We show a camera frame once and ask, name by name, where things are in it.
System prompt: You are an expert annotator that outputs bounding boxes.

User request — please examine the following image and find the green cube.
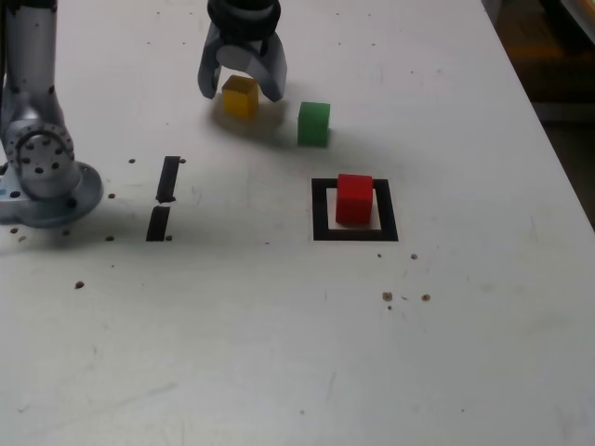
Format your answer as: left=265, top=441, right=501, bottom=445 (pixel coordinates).
left=297, top=101, right=332, bottom=148

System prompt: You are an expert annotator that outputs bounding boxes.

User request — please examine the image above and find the yellow cube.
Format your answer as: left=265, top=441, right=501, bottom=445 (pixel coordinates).
left=221, top=75, right=259, bottom=117

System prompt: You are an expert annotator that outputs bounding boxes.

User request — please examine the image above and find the red cube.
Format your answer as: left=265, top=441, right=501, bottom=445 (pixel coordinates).
left=335, top=173, right=375, bottom=227

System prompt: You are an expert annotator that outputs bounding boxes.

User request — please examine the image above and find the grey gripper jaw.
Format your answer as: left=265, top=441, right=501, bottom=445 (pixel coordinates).
left=216, top=32, right=290, bottom=103
left=197, top=23, right=225, bottom=99

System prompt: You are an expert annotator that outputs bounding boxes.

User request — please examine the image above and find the black tape square outline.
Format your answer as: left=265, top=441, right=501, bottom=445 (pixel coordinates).
left=311, top=177, right=400, bottom=243

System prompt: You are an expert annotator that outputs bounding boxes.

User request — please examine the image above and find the black tape strip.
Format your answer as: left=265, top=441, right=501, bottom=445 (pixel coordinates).
left=145, top=155, right=181, bottom=243

